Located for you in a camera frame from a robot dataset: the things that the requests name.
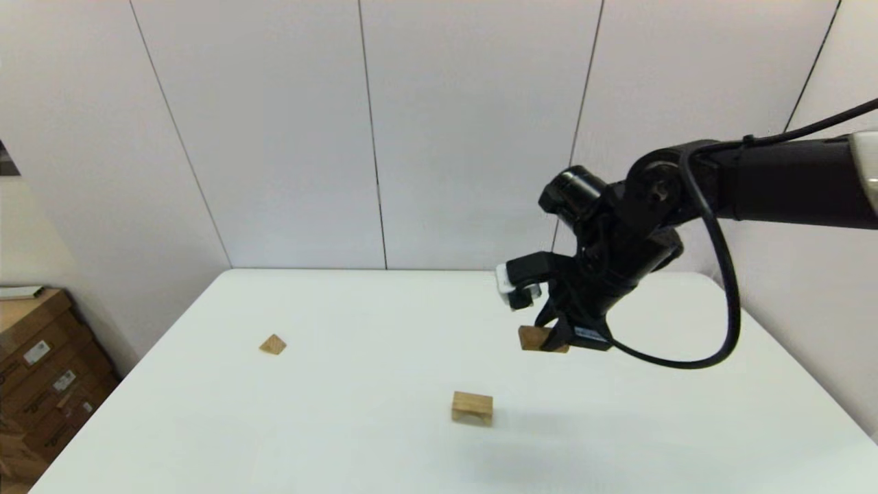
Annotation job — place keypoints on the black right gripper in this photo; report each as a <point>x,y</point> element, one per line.
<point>603,281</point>

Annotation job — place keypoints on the rectangular wooden building block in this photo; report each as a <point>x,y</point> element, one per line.
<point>531,338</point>

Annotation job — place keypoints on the arched wooden building block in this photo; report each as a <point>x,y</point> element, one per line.
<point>472,409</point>

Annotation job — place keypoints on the triangular wooden building block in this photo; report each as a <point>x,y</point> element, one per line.
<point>273,344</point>

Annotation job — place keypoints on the brown labelled cardboard box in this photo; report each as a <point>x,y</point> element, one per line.
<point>48,405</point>
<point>68,432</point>
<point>20,374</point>

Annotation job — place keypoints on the white flat object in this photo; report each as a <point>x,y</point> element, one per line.
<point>20,293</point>

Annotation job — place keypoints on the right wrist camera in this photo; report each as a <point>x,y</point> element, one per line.
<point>514,281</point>

